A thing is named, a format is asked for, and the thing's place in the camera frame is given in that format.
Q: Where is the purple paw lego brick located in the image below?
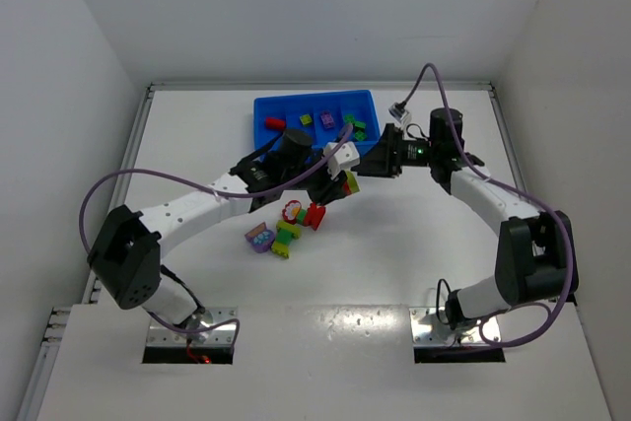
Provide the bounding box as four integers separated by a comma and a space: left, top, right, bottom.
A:
245, 222, 275, 253

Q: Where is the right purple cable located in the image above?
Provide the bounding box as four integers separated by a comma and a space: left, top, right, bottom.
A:
403, 62, 576, 347

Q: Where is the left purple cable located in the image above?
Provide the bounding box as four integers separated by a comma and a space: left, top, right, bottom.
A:
78, 122, 355, 338

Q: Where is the blue divided plastic bin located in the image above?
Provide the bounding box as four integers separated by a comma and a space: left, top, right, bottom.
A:
253, 90, 381, 154

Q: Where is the red crown lego piece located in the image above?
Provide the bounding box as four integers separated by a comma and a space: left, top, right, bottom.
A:
303, 202, 326, 231

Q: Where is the metal base plate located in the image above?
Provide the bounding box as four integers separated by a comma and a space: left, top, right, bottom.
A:
146, 307, 241, 349
409, 306, 503, 347

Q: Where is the red small lego brick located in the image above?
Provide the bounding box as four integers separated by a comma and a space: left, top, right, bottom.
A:
342, 182, 353, 195

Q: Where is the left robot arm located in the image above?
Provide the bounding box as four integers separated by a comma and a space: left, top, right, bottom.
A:
87, 125, 360, 335

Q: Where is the green brick beside flower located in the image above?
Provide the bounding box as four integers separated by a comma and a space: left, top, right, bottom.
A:
296, 208, 311, 226

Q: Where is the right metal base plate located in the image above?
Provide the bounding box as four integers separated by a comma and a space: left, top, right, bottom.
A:
409, 306, 503, 347

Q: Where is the green curved lego brick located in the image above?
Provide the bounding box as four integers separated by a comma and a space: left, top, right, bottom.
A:
343, 114, 356, 126

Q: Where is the red flower lego brick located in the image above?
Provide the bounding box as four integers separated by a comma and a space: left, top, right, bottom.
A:
281, 200, 302, 224

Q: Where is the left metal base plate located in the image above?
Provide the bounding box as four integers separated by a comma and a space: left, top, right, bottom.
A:
146, 307, 241, 349

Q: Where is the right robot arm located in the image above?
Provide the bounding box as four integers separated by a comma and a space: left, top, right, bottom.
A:
354, 108, 578, 330

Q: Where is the purple cable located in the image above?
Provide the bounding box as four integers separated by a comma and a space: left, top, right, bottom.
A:
403, 62, 576, 347
78, 122, 355, 338

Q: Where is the white front board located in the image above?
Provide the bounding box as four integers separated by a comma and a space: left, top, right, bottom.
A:
38, 305, 609, 420

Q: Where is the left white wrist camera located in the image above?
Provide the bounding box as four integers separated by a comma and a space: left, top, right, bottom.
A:
327, 142, 361, 178

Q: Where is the lime green lego stack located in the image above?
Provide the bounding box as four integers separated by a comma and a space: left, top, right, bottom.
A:
270, 220, 302, 258

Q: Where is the left aluminium frame rail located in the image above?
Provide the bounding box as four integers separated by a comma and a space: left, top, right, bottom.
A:
16, 85, 155, 420

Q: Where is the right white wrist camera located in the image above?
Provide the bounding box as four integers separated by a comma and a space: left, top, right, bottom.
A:
388, 103, 411, 128

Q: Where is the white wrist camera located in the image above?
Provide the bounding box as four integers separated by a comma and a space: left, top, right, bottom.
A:
327, 142, 361, 178
388, 103, 411, 128

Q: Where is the purple butterfly lego brick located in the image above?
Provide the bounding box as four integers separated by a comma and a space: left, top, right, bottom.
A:
319, 110, 335, 130

